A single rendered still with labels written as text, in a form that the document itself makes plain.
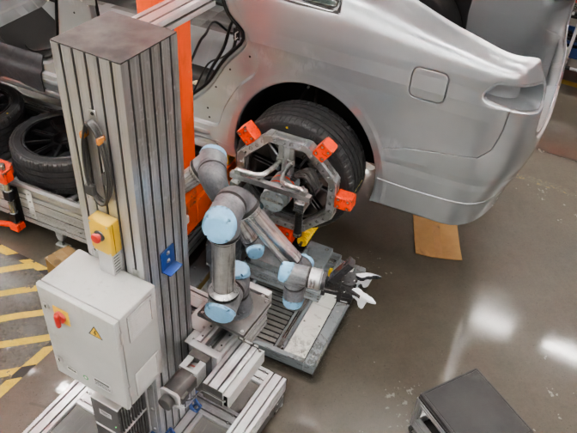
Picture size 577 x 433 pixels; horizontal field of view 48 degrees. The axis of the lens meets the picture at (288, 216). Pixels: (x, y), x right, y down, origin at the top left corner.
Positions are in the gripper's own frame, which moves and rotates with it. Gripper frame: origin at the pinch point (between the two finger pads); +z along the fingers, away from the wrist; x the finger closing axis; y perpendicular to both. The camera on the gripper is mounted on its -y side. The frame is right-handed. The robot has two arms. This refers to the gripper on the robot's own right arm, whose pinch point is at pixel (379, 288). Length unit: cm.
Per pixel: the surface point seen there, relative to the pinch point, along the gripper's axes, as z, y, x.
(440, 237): 32, 97, -199
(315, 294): -34, 95, -107
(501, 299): 73, 103, -155
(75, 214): -181, 77, -106
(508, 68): 33, -52, -101
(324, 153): -39, 0, -93
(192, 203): -102, 41, -90
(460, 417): 47, 86, -35
